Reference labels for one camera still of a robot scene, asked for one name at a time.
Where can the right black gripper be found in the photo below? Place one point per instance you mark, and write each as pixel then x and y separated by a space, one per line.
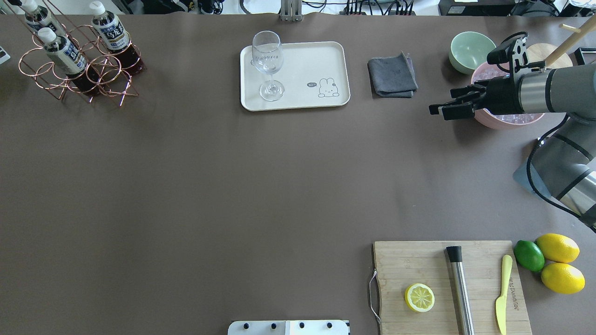
pixel 503 95

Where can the tea bottle white cap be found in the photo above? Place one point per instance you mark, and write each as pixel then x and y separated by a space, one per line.
pixel 115 38

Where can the copper wire bottle basket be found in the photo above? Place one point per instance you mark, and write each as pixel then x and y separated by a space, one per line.
pixel 94 60

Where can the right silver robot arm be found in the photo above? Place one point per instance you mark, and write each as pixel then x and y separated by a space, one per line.
pixel 557 167

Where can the pink bowl of ice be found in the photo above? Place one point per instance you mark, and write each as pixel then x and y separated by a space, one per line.
pixel 499 122

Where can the green ceramic bowl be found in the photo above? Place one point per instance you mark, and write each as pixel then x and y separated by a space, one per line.
pixel 468 50

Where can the grey folded cloth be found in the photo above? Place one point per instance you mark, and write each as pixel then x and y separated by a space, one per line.
pixel 393 77

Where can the wooden cup tree stand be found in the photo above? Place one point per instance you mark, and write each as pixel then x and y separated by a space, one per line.
pixel 556 57

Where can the steel muddler black tip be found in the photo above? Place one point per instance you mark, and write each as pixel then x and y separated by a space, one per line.
pixel 454 254

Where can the cream rabbit tray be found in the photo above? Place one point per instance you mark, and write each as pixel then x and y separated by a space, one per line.
pixel 314 74

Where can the yellow plastic knife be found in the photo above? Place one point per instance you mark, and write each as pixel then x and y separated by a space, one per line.
pixel 500 305

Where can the green lime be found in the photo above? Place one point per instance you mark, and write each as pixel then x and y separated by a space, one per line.
pixel 529 255

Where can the yellow lemon far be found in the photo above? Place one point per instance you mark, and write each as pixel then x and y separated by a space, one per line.
pixel 558 247

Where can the yellow lemon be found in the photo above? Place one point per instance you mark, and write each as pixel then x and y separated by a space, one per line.
pixel 563 278
pixel 558 247

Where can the bamboo cutting board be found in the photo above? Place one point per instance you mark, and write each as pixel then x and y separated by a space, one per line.
pixel 399 264

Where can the half lemon slice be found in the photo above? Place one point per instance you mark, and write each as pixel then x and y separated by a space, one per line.
pixel 419 297

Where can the yellow lemon near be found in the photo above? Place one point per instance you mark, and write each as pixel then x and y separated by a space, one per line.
pixel 563 278

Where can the clear wine glass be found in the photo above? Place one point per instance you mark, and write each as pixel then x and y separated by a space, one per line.
pixel 268 58

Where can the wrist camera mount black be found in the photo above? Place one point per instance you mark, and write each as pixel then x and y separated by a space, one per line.
pixel 511 55

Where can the aluminium frame post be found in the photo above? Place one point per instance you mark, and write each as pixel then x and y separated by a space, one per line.
pixel 291 10

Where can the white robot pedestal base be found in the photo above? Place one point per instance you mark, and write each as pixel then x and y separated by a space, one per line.
pixel 290 327

